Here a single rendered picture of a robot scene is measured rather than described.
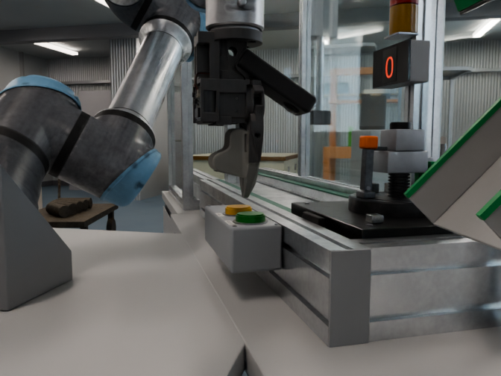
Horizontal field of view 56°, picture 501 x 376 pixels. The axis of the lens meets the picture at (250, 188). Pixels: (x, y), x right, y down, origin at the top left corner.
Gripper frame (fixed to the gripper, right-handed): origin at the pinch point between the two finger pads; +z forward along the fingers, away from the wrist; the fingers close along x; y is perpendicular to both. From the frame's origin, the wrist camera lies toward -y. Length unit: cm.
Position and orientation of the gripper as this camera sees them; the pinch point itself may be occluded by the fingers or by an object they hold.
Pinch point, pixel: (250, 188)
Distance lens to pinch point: 63.3
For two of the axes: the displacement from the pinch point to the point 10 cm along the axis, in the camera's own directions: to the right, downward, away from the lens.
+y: -9.7, 0.2, -2.5
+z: 0.0, 9.9, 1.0
